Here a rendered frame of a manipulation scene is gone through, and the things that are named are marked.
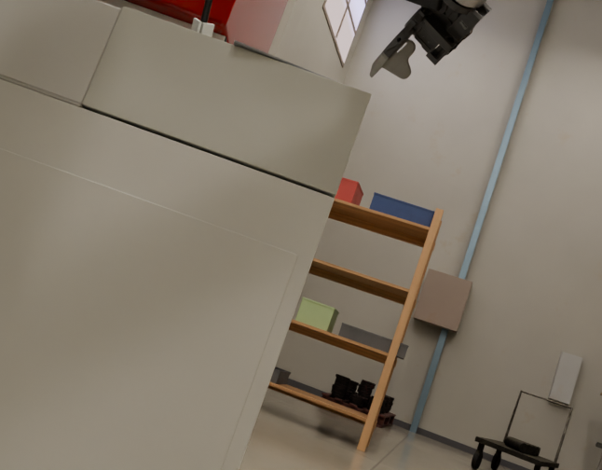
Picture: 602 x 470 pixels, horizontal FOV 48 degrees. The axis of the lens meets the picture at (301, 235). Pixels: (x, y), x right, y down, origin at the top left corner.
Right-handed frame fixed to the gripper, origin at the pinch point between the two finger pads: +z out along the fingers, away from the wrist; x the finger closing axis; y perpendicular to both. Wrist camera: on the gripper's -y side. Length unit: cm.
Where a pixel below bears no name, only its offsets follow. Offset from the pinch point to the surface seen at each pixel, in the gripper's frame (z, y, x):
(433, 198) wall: 680, 119, 523
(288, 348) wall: 816, 129, 261
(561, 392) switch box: 619, 397, 409
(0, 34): -6, -35, -53
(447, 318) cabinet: 668, 238, 394
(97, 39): -10, -25, -45
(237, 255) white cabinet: -10, 8, -53
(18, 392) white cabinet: 1, 1, -81
